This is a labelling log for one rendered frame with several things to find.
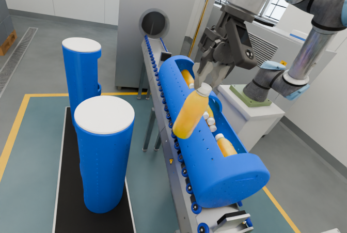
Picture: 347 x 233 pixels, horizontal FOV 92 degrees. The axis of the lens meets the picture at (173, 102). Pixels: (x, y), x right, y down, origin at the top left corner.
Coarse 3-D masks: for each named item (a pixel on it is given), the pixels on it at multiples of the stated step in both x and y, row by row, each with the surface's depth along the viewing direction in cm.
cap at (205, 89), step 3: (201, 84) 47; (204, 84) 48; (207, 84) 48; (201, 87) 46; (204, 87) 46; (207, 87) 47; (210, 87) 47; (198, 90) 47; (201, 90) 46; (204, 90) 46; (207, 90) 46; (210, 90) 46; (201, 93) 46; (204, 93) 46; (207, 93) 46
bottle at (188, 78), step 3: (183, 72) 122; (186, 72) 120; (189, 72) 123; (183, 75) 120; (186, 75) 118; (189, 75) 117; (186, 78) 116; (189, 78) 115; (192, 78) 116; (186, 81) 114; (189, 81) 113; (192, 81) 113; (189, 84) 113; (189, 87) 114
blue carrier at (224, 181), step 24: (168, 72) 106; (192, 72) 128; (168, 96) 96; (216, 96) 89; (216, 120) 97; (192, 144) 67; (216, 144) 61; (240, 144) 78; (192, 168) 63; (216, 168) 55; (240, 168) 53; (264, 168) 56; (216, 192) 58; (240, 192) 63
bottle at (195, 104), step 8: (192, 96) 48; (200, 96) 47; (208, 96) 48; (184, 104) 50; (192, 104) 48; (200, 104) 47; (184, 112) 50; (192, 112) 48; (200, 112) 48; (176, 120) 54; (184, 120) 51; (192, 120) 50; (176, 128) 54; (184, 128) 52; (192, 128) 52; (184, 136) 54
